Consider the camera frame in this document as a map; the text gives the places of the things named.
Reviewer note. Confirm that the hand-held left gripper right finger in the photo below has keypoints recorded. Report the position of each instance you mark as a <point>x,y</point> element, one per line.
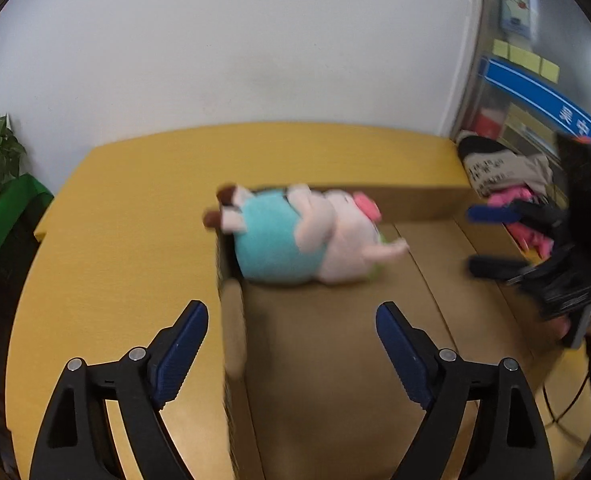
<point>403,355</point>

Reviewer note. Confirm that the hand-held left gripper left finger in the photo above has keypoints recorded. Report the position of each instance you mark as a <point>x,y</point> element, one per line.
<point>183,355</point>

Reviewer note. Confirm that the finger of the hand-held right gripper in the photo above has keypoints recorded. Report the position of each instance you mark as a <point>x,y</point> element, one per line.
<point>495,214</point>
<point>495,266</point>

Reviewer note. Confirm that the long cardboard box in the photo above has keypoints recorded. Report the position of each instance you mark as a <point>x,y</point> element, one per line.
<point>325,360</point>

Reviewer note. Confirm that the pink cloth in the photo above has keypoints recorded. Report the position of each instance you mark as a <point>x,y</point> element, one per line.
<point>530,230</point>

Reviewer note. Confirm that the white and black cloth bag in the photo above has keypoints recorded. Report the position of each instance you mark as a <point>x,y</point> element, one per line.
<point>500,165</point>

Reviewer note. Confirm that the blue sign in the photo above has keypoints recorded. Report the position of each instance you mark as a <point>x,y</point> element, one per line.
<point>530,87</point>

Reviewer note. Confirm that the pink and teal plush toy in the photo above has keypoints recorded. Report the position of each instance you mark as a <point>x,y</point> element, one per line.
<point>275,240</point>

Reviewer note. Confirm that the yellow sticky note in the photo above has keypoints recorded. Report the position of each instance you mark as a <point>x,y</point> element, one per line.
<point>517,53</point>
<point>533,60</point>
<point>550,69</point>
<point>501,49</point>

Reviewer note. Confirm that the cartoon wall poster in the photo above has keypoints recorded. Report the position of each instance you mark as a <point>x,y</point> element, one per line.
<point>516,0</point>

